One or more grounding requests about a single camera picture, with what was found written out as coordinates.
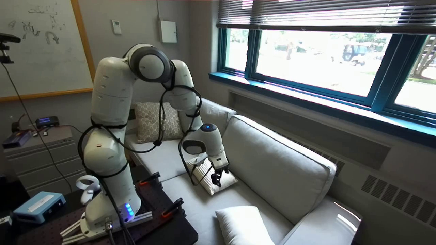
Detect white wall panel box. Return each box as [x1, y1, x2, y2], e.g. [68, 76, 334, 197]
[160, 20, 177, 43]

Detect cream striped pillow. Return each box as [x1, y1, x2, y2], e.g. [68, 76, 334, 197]
[215, 205, 275, 245]
[188, 157, 239, 197]

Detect teal framed main window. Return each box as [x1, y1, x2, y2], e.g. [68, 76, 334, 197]
[214, 27, 435, 137]

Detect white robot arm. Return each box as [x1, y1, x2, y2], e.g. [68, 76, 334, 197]
[81, 43, 229, 229]

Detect whiteboard with wooden frame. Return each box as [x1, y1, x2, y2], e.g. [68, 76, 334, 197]
[0, 0, 96, 100]

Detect light grey sofa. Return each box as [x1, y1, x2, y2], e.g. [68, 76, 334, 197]
[128, 99, 361, 245]

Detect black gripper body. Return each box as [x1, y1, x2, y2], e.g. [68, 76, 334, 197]
[213, 167, 229, 180]

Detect orange black clamp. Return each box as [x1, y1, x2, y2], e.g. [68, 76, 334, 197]
[136, 171, 161, 187]
[161, 197, 184, 218]

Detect black robot table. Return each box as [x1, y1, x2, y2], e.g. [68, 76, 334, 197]
[12, 171, 199, 245]

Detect grey filing cabinet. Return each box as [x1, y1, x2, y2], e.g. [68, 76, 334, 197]
[4, 126, 85, 195]

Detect white wall thermostat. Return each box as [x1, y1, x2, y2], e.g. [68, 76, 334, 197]
[110, 18, 123, 35]

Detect window blinds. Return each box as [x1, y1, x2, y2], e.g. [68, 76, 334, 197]
[217, 0, 436, 33]

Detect white VR controller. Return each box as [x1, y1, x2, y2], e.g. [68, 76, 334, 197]
[76, 174, 101, 205]

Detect blue white box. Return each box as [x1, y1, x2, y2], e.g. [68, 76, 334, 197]
[12, 190, 66, 224]

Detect black camera on stand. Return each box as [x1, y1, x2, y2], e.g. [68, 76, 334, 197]
[0, 32, 21, 63]

